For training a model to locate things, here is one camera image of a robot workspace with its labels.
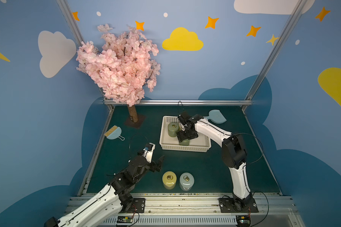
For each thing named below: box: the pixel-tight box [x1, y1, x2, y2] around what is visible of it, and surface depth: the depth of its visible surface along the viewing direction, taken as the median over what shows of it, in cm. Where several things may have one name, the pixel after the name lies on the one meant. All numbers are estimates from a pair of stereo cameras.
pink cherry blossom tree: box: [76, 23, 162, 124], surface depth 73 cm
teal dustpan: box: [203, 109, 227, 124], surface depth 117 cm
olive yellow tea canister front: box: [161, 171, 178, 190], surface depth 77 cm
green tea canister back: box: [167, 122, 180, 138], surface depth 100 cm
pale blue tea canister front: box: [179, 172, 195, 192], surface depth 77 cm
